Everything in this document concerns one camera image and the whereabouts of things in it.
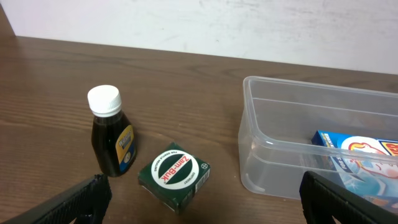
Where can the dark syrup bottle white cap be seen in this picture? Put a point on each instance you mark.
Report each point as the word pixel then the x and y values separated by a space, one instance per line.
pixel 113 135

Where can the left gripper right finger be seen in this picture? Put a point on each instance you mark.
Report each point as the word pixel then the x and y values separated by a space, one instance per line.
pixel 325 202

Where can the blue cooling patch box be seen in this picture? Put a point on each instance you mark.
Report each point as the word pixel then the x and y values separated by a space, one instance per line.
pixel 374 181

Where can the green Zam-Buk ointment box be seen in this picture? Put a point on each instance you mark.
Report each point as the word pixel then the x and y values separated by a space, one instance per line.
pixel 174 177

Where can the clear plastic container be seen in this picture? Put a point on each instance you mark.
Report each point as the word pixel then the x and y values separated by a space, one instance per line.
pixel 280 118

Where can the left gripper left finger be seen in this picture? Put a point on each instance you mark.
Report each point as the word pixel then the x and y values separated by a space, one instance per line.
pixel 86 202

